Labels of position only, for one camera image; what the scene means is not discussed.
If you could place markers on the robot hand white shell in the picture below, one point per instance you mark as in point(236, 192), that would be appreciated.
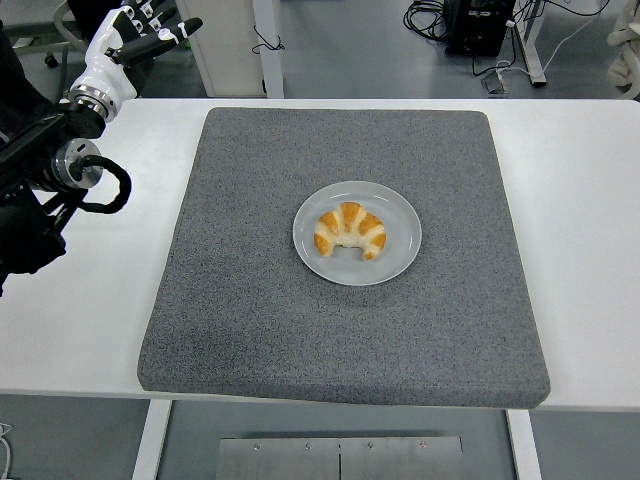
point(105, 70)

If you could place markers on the golden croissant bread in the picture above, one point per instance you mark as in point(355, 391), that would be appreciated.
point(350, 225)

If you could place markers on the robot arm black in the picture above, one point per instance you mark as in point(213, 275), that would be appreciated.
point(25, 240)

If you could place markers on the grey round plate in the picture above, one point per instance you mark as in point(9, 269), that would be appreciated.
point(395, 250)

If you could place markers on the grey metal plate with screws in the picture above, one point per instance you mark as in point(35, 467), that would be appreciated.
point(340, 462)

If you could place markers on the person's leg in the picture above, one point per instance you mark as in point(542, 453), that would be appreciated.
point(85, 15)

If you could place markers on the person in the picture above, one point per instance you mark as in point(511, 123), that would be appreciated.
point(12, 75)

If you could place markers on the white cabinet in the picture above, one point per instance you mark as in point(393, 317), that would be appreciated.
point(225, 40)

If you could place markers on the grey felt mat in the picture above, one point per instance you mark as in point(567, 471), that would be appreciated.
point(350, 340)

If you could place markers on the black computer case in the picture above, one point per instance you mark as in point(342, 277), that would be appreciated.
point(475, 35)

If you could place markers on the white table leg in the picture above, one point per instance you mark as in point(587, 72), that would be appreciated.
point(150, 440)
point(525, 445)

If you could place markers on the small clear plastic box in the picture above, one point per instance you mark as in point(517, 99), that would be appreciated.
point(495, 84)

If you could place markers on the white desk leg with foot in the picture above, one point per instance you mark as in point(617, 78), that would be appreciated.
point(532, 45)

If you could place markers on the white chair frame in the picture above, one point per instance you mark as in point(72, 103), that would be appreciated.
point(59, 20)

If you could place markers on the white square post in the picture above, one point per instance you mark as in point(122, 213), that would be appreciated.
point(270, 75)

